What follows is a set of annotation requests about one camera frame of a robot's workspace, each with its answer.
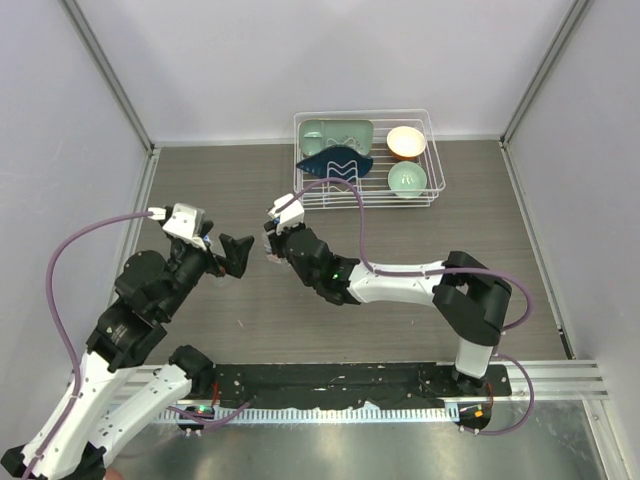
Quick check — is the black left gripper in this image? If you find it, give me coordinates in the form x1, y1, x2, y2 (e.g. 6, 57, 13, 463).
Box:
160, 220, 255, 318

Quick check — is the labelled clear plastic bottle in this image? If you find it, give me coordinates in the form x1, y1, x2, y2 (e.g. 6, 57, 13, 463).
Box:
267, 252, 287, 265

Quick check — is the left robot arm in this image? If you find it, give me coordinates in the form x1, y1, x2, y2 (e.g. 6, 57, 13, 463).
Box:
1, 234, 254, 479

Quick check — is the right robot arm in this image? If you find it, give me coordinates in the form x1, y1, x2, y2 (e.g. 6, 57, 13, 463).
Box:
264, 220, 512, 395

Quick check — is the dark blue leaf plate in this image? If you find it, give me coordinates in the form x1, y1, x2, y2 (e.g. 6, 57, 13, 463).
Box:
296, 145, 374, 183

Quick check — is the green rectangular tray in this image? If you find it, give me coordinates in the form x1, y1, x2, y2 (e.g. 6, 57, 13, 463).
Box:
298, 119, 374, 157

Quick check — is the green round bowl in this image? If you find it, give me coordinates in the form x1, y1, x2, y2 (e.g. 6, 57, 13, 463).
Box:
387, 161, 428, 199

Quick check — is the orange bowl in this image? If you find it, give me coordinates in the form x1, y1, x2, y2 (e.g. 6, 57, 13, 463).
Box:
386, 126, 427, 160

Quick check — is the pink cup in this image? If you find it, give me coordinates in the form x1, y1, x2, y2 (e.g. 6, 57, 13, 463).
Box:
104, 468, 123, 480

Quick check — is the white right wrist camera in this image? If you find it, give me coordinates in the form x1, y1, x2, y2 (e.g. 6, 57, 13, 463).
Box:
268, 193, 305, 235

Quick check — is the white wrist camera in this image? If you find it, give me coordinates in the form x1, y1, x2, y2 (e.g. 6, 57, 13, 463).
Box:
268, 193, 305, 235
147, 203, 206, 250

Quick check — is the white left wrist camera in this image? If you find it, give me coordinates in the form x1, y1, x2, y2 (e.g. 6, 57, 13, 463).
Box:
147, 203, 206, 250

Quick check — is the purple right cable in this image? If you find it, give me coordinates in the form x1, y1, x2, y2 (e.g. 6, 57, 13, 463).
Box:
287, 177, 535, 437

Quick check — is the purple cable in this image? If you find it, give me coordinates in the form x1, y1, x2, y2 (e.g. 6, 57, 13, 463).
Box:
22, 211, 251, 480
287, 177, 535, 437

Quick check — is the white wire dish rack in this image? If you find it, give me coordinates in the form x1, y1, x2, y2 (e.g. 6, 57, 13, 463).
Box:
293, 109, 446, 210

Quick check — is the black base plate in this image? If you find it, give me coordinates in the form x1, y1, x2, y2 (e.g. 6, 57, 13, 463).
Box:
183, 362, 512, 410

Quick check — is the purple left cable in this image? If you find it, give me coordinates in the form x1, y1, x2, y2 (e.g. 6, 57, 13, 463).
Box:
22, 211, 251, 480

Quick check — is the perforated cable duct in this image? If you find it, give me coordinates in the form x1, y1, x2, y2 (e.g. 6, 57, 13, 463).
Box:
159, 403, 460, 425

